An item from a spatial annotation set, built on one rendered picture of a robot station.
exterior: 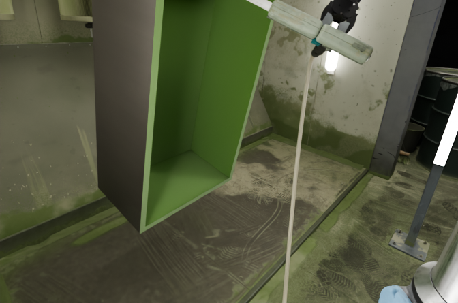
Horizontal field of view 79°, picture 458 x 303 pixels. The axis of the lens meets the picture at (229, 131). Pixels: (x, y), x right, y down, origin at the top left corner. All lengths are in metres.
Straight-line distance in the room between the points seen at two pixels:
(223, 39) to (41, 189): 1.38
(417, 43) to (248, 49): 1.65
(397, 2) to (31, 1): 2.60
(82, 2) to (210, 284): 1.76
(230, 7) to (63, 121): 1.33
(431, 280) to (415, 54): 2.24
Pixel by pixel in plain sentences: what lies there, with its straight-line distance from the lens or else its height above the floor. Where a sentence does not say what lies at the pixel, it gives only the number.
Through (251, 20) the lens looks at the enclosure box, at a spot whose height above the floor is 1.31.
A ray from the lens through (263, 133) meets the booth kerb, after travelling 3.19.
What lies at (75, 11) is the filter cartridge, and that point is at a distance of 2.04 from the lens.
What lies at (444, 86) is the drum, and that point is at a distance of 3.29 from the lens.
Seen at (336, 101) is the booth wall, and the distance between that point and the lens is 2.91.
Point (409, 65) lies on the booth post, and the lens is 2.71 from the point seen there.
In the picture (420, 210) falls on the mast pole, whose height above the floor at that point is 0.29.
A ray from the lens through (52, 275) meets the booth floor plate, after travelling 1.86.
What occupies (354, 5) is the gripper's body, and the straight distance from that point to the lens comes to 0.95.
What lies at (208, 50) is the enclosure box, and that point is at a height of 1.15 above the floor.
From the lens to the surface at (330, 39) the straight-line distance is 0.86.
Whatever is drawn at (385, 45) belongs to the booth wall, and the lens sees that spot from 2.74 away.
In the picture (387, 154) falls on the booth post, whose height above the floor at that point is 0.25.
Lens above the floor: 1.31
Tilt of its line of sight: 22 degrees down
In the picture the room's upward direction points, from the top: 3 degrees clockwise
